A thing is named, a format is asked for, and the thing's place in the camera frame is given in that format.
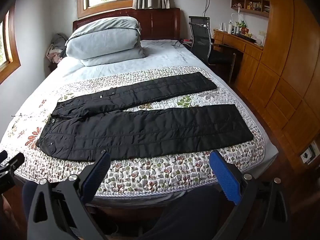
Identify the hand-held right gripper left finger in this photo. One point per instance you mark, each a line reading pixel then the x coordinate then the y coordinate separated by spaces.
pixel 96 177

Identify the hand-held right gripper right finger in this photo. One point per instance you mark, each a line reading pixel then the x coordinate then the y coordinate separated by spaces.
pixel 225 177

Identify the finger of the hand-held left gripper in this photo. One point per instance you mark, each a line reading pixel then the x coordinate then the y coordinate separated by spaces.
pixel 3 157
pixel 13 162

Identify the black quilted pants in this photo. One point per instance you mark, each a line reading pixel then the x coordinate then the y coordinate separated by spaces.
pixel 150 130

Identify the floral quilt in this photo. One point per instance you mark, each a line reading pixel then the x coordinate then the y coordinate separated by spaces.
pixel 162 172

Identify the narrow wooden-framed window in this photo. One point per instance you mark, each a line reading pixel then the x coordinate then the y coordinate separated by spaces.
pixel 12 42

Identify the wooden desk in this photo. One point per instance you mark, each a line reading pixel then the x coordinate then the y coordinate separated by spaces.
pixel 247 62

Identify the wooden wardrobe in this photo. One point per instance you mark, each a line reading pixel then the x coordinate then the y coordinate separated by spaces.
pixel 295 80

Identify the pile of clothes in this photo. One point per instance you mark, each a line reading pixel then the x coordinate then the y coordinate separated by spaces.
pixel 58 42

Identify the white pillow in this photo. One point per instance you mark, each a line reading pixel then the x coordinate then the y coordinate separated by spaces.
pixel 105 40

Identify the black office chair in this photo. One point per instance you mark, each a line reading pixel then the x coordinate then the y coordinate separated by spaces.
pixel 200 40

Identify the red box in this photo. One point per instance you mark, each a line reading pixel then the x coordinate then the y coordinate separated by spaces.
pixel 246 32

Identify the white router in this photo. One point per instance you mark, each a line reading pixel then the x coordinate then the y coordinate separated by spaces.
pixel 222 27

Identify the white desk lamp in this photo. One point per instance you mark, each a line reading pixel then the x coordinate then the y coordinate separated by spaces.
pixel 236 15

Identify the dark wooden headboard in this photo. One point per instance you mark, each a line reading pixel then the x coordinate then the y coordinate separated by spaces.
pixel 160 22

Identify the white wall socket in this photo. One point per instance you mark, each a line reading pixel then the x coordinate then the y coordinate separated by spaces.
pixel 306 155

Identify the wooden wall shelf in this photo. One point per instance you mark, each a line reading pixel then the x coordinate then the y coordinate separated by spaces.
pixel 257 13

